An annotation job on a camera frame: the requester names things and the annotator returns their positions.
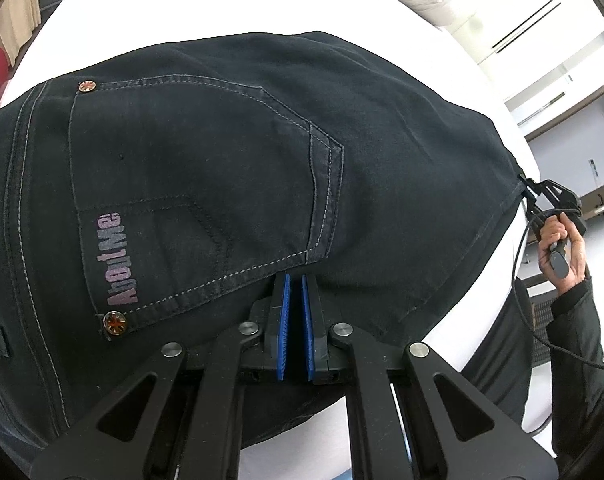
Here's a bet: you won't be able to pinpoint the person's right forearm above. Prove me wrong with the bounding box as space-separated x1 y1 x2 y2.
546 275 604 468

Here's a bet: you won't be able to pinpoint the white bed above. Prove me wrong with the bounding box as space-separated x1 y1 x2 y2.
2 0 560 480

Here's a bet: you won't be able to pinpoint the person's dark clothed body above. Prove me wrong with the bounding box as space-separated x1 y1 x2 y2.
459 280 537 428

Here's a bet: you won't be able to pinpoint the person's right hand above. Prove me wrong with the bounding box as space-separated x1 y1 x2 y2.
538 211 591 293

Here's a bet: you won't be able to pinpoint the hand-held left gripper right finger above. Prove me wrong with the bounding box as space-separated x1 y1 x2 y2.
301 274 560 480

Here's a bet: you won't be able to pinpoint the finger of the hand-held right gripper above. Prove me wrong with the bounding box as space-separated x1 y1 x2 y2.
519 174 579 208
523 195 555 220

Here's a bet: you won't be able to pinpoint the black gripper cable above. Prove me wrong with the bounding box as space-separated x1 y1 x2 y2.
512 215 604 436

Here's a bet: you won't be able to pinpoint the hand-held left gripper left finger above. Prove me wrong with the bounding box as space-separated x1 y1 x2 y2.
29 272 293 480

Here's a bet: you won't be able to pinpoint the black denim pants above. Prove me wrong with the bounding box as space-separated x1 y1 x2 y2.
0 30 530 471

